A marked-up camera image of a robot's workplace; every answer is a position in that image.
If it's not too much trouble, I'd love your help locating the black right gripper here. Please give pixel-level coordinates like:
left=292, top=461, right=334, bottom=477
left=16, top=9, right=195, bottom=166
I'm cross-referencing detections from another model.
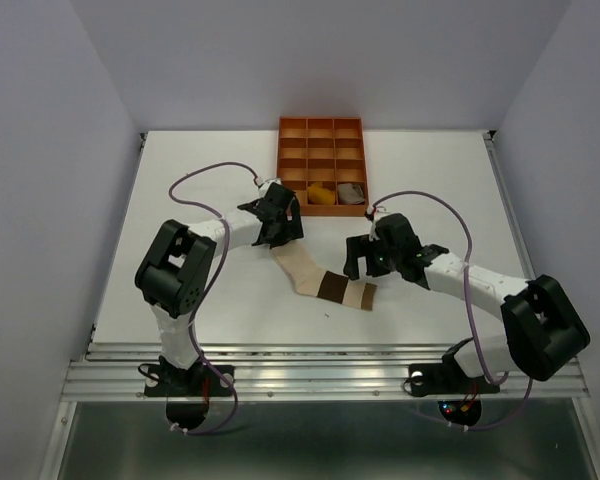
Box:
left=341, top=233, right=401, bottom=281

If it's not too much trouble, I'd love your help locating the mustard yellow sock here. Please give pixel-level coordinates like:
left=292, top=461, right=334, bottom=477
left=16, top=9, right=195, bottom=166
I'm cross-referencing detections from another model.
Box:
left=307, top=182, right=336, bottom=206

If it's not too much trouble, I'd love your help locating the cream and brown striped sock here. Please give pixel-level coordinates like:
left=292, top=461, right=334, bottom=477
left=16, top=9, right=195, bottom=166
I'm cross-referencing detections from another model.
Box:
left=271, top=241, right=377, bottom=311

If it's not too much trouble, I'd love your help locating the tan sock with red cuff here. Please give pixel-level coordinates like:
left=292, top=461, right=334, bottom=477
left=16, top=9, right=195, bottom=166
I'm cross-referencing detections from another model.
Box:
left=337, top=183, right=366, bottom=205

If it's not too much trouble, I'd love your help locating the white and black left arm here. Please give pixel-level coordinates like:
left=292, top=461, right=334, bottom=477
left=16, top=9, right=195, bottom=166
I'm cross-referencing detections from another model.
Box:
left=134, top=204, right=304, bottom=394

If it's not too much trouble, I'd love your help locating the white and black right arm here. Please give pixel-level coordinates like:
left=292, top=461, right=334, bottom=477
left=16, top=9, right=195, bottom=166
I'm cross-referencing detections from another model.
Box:
left=343, top=235, right=591, bottom=390

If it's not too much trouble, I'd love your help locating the orange compartment tray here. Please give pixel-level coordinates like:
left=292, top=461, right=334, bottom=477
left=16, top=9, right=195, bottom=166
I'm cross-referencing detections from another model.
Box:
left=277, top=116, right=369, bottom=217

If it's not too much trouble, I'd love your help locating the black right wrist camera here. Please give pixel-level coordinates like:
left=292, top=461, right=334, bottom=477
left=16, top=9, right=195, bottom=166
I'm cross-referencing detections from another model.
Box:
left=375, top=213, right=422, bottom=252

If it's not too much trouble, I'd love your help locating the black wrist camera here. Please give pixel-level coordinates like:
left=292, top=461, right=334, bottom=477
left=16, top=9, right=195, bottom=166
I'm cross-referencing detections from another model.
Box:
left=375, top=213, right=422, bottom=252
left=263, top=183, right=296, bottom=212

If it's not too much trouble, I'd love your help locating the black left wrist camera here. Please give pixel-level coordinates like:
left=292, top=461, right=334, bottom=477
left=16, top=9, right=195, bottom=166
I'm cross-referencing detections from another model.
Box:
left=263, top=183, right=296, bottom=212

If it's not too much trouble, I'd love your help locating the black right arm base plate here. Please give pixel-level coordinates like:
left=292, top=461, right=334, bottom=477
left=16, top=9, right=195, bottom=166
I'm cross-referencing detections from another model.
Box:
left=401, top=363, right=500, bottom=398

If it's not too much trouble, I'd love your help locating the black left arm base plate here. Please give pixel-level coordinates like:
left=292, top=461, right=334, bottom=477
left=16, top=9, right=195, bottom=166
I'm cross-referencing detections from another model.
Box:
left=137, top=362, right=232, bottom=399

